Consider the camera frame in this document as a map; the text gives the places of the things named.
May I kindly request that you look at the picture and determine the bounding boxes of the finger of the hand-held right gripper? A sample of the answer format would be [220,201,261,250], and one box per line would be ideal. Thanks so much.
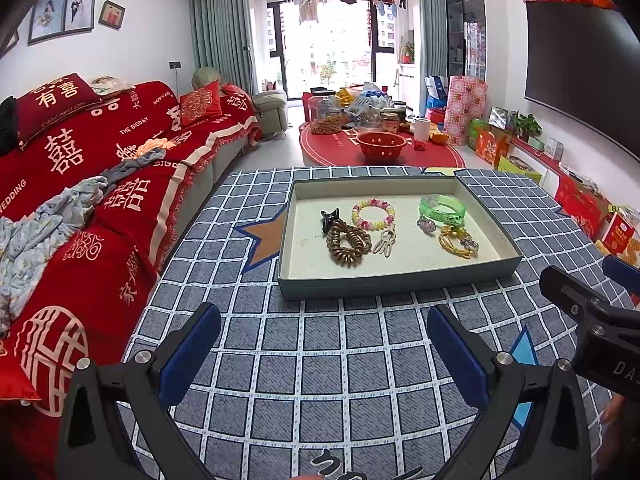
[540,265,613,323]
[602,255,640,308]

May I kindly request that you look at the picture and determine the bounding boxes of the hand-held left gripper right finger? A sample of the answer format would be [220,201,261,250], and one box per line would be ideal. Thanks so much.
[427,304,593,480]

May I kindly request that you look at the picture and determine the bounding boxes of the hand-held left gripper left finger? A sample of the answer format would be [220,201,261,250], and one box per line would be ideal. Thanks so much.
[55,302,222,480]

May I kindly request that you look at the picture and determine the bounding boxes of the shallow grey-green tray box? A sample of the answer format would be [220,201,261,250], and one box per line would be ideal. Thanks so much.
[276,175,524,302]

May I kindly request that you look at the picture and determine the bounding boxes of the yellow cord beaded keychain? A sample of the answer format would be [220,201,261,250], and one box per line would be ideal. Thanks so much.
[439,225,480,260]

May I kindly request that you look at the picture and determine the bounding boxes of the green translucent plastic bracelet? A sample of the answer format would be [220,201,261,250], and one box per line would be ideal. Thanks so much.
[419,195,467,225]

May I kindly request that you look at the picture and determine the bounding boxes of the brown spiral hair tie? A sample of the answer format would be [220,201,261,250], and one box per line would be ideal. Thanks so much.
[326,222,373,268]

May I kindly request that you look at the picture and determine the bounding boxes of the pink yellow bead bracelet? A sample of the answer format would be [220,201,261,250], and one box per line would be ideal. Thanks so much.
[351,199,396,231]

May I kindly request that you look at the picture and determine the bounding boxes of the person's right forearm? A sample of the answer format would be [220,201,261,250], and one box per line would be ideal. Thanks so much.
[597,395,640,480]

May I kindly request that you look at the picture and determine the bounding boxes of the person's right hand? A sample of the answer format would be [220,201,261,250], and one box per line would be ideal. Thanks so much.
[602,396,626,428]

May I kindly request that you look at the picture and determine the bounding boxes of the large red gift box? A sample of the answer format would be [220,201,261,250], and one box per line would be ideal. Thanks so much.
[554,175,613,241]

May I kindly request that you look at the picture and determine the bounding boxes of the grey checked tablecloth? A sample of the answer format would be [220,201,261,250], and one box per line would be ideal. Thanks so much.
[120,165,640,480]

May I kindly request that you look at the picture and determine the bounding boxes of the flat yellow-green box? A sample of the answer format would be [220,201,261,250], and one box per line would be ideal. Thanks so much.
[495,155,543,183]

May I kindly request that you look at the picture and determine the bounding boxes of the low red television shelf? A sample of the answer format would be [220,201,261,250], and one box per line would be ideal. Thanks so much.
[510,137,568,176]

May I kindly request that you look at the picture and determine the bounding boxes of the orange red gift box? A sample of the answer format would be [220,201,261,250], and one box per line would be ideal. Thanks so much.
[475,127,511,168]

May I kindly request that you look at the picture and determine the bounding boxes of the grey-green sofa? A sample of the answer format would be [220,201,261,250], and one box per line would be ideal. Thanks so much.
[172,140,249,233]

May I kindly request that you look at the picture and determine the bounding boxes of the green potted plant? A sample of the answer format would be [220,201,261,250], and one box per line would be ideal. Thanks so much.
[511,111,543,143]

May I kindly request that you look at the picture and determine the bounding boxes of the red satin cushion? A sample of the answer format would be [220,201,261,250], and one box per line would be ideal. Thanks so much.
[0,340,41,403]

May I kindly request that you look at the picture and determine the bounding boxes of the silver foil bag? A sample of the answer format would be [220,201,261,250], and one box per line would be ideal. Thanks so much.
[487,106,512,131]

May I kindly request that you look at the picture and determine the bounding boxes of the green gift box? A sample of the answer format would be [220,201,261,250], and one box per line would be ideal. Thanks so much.
[470,117,493,148]

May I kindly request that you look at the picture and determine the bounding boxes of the light blue floral blanket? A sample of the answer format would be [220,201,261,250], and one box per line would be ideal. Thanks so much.
[0,137,168,336]

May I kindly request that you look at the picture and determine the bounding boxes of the red colander bowl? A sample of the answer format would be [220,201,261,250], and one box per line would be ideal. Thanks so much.
[355,132,407,162]

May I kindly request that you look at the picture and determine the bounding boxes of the blue white paper bag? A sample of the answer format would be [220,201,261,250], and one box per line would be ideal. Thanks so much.
[425,76,449,106]

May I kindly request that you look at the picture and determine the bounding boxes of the red printed sofa cover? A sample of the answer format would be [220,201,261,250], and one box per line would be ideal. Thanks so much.
[0,77,263,480]

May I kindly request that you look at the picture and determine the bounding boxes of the round red table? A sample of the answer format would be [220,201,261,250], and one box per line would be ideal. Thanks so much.
[299,122,466,168]

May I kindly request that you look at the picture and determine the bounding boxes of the red embroidered cushion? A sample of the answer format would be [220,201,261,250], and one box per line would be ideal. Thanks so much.
[178,81,222,128]

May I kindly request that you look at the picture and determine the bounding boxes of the light green recliner armchair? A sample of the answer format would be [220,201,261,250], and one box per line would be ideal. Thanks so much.
[192,67,288,136]

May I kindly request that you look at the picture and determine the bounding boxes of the pile of snack packets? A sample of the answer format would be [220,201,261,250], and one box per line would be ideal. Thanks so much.
[337,82,413,133]

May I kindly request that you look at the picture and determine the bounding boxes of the clear snack jar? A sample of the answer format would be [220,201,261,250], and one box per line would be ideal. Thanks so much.
[307,91,351,135]

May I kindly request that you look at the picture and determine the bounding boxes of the red printed pillow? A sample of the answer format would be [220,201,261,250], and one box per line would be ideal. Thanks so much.
[15,74,103,143]

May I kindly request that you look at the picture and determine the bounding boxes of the white floral cushion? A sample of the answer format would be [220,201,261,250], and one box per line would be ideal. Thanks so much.
[90,76,133,96]

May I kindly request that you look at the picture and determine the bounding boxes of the dark cloth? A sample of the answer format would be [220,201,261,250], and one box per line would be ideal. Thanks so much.
[0,96,21,156]

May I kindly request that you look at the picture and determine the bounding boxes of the teal curtain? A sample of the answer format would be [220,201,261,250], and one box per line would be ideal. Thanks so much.
[417,0,448,116]
[188,0,257,96]

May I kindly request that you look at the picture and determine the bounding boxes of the dark glass cabinet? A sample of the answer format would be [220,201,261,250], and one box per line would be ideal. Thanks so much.
[445,0,487,81]

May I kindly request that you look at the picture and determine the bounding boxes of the balcony glass door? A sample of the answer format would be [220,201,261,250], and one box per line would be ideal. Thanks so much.
[265,0,421,106]

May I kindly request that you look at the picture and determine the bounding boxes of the framed couple portrait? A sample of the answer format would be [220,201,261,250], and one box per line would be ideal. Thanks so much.
[64,0,96,32]

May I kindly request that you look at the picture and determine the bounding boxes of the framed bride portrait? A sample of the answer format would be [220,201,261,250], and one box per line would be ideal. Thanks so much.
[27,0,67,45]

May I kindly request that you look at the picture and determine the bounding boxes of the hanging white clothes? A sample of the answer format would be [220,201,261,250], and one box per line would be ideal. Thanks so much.
[291,0,326,23]

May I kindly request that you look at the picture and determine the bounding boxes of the black wall television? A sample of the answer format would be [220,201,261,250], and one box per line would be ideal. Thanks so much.
[524,1,640,161]

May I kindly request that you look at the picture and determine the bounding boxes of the small red photo frame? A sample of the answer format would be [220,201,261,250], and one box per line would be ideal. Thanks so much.
[98,0,126,30]

